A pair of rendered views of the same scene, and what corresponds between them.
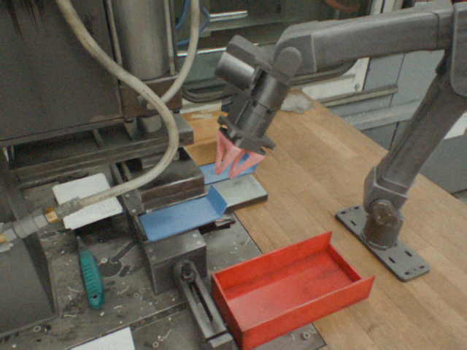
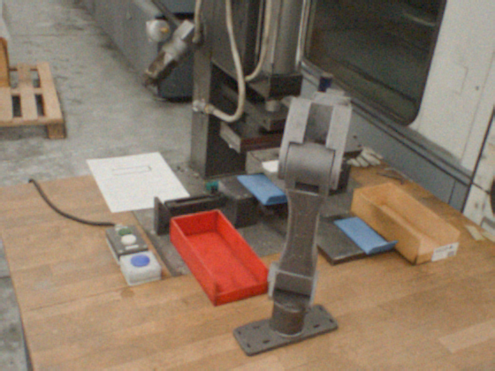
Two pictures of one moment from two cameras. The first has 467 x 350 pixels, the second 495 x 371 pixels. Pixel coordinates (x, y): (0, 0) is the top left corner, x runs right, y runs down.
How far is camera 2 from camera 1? 1.21 m
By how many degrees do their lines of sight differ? 69
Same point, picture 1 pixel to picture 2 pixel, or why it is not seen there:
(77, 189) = not seen: hidden behind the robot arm
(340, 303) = (201, 279)
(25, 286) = (202, 146)
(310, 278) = (232, 276)
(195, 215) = (264, 193)
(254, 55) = not seen: hidden behind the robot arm
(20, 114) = (219, 51)
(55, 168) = (229, 93)
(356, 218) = (313, 316)
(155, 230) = (247, 178)
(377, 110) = not seen: outside the picture
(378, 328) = (185, 306)
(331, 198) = (347, 310)
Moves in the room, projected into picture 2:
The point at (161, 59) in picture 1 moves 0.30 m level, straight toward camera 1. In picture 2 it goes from (270, 63) to (127, 58)
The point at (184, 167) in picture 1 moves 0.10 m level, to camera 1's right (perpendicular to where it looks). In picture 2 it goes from (248, 132) to (250, 152)
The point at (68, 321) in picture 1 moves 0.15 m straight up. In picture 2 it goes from (200, 183) to (202, 132)
